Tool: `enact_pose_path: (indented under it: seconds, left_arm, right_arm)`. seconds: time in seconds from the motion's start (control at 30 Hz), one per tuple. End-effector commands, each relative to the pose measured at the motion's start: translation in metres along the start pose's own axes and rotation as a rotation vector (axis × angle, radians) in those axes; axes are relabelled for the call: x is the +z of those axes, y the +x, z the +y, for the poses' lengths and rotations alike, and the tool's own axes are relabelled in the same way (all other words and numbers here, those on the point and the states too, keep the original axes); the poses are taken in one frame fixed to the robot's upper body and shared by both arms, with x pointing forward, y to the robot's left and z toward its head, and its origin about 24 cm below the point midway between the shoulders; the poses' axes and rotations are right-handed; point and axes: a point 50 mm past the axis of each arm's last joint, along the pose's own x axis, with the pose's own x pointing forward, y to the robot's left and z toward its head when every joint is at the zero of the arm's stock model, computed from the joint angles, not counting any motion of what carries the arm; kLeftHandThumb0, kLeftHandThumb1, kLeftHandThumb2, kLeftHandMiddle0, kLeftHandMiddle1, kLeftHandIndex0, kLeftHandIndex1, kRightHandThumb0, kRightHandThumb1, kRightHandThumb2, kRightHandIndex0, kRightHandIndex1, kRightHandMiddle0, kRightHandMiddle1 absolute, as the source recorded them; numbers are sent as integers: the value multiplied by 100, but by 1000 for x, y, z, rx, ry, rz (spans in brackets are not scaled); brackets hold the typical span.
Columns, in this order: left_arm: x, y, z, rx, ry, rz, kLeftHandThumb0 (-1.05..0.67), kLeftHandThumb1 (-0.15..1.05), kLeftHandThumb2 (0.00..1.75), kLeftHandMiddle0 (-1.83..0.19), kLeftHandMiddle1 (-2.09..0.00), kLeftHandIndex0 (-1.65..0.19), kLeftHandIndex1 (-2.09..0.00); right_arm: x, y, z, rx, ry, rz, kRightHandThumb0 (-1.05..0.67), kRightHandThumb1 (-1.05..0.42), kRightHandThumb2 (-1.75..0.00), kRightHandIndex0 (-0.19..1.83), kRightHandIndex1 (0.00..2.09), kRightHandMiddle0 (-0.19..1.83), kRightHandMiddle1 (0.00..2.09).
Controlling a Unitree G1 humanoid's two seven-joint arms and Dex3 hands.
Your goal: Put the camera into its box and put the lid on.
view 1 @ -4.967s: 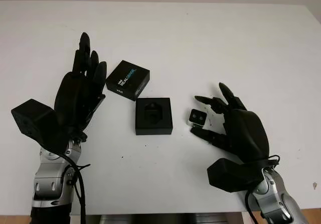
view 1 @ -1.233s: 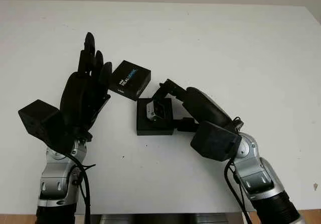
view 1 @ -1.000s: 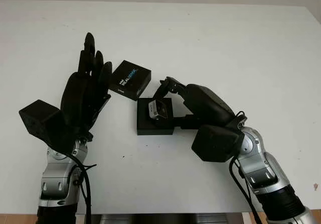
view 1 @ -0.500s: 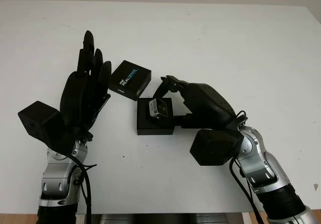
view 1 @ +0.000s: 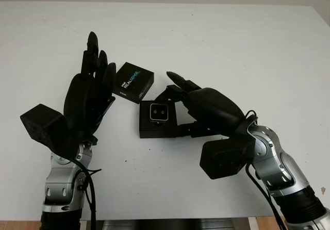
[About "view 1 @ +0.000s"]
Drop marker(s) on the dark grey robot torso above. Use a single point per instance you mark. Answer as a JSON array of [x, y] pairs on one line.
[[175, 225]]

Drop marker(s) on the small silver depth camera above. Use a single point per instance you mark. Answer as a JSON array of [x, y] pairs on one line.
[[158, 111]]

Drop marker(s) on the black camera box base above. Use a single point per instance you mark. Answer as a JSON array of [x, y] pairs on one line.
[[157, 132]]

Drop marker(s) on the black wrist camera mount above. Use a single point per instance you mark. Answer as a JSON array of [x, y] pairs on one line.
[[224, 157], [38, 127]]

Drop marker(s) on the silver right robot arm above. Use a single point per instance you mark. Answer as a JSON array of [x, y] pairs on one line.
[[283, 168]]

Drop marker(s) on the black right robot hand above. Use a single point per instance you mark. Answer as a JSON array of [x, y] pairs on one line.
[[216, 111]]

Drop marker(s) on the black printed box lid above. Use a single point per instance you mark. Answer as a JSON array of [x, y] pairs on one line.
[[134, 80]]

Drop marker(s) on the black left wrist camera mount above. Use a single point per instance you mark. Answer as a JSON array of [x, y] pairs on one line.
[[38, 127]]

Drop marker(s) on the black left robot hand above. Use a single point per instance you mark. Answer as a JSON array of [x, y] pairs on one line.
[[85, 103]]

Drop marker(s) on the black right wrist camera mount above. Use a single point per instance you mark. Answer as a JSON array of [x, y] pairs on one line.
[[224, 157]]

